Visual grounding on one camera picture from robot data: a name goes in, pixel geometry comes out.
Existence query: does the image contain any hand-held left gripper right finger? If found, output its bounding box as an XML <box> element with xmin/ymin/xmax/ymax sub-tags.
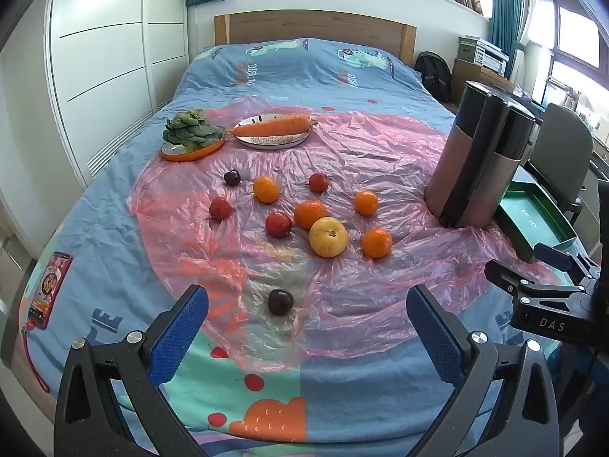
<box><xmin>407</xmin><ymin>286</ymin><xmax>562</xmax><ymax>457</ymax></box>

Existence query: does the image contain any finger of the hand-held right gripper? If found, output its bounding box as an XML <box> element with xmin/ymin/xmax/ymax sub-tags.
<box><xmin>484</xmin><ymin>259</ymin><xmax>591</xmax><ymax>302</ymax></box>
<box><xmin>534</xmin><ymin>243</ymin><xmax>600</xmax><ymax>283</ymax></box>

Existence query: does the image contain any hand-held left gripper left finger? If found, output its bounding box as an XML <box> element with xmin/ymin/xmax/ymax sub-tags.
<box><xmin>53</xmin><ymin>284</ymin><xmax>210</xmax><ymax>457</ymax></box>

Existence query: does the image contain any green tray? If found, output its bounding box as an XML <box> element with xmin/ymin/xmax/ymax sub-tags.
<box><xmin>492</xmin><ymin>178</ymin><xmax>579</xmax><ymax>262</ymax></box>

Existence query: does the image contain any large dark plum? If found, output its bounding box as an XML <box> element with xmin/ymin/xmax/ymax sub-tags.
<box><xmin>267</xmin><ymin>288</ymin><xmax>295</xmax><ymax>316</ymax></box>

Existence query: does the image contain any yellow apple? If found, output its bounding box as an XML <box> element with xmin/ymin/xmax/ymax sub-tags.
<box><xmin>309</xmin><ymin>216</ymin><xmax>349</xmax><ymax>259</ymax></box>

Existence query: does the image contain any large bumpy orange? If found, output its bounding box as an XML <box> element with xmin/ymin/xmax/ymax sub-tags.
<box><xmin>293</xmin><ymin>200</ymin><xmax>329</xmax><ymax>230</ymax></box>

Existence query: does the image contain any grey chair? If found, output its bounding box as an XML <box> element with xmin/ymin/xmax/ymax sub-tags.
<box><xmin>523</xmin><ymin>103</ymin><xmax>595</xmax><ymax>227</ymax></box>

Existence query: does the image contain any black and steel kettle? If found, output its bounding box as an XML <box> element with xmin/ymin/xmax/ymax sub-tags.
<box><xmin>423</xmin><ymin>81</ymin><xmax>537</xmax><ymax>229</ymax></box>

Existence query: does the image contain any smartphone in red case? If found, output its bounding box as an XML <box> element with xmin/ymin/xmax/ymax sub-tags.
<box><xmin>26</xmin><ymin>251</ymin><xmax>73</xmax><ymax>330</ymax></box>

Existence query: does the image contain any pink plastic sheet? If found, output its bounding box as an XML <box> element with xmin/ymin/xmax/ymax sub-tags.
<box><xmin>128</xmin><ymin>97</ymin><xmax>567</xmax><ymax>372</ymax></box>

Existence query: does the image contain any orange plate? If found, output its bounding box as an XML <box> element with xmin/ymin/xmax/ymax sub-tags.
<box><xmin>160</xmin><ymin>126</ymin><xmax>228</xmax><ymax>163</ymax></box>

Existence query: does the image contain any wooden drawer cabinet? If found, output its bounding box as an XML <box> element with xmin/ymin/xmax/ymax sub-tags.
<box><xmin>451</xmin><ymin>58</ymin><xmax>517</xmax><ymax>105</ymax></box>

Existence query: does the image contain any green bok choy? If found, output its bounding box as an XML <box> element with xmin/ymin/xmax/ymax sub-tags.
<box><xmin>163</xmin><ymin>109</ymin><xmax>225</xmax><ymax>150</ymax></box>

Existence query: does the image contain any white printer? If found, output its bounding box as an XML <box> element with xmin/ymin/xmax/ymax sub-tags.
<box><xmin>458</xmin><ymin>35</ymin><xmax>510</xmax><ymax>76</ymax></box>

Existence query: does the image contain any black backpack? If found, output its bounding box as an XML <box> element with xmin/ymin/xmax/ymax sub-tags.
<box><xmin>414</xmin><ymin>51</ymin><xmax>455</xmax><ymax>103</ymax></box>

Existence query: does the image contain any white patterned plate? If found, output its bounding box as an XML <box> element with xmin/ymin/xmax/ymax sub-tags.
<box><xmin>233</xmin><ymin>113</ymin><xmax>310</xmax><ymax>150</ymax></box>

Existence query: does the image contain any window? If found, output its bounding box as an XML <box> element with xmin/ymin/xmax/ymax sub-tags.
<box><xmin>523</xmin><ymin>0</ymin><xmax>609</xmax><ymax>74</ymax></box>

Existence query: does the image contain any carrot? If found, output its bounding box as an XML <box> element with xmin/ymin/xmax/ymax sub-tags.
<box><xmin>232</xmin><ymin>115</ymin><xmax>319</xmax><ymax>138</ymax></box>

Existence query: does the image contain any white wardrobe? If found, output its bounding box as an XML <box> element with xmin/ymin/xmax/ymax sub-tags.
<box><xmin>45</xmin><ymin>0</ymin><xmax>191</xmax><ymax>186</ymax></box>

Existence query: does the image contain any wooden headboard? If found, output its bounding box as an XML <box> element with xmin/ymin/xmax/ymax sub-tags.
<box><xmin>214</xmin><ymin>10</ymin><xmax>417</xmax><ymax>65</ymax></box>

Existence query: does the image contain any red phone lanyard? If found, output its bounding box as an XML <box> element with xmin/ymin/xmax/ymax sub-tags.
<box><xmin>25</xmin><ymin>326</ymin><xmax>51</xmax><ymax>393</ymax></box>

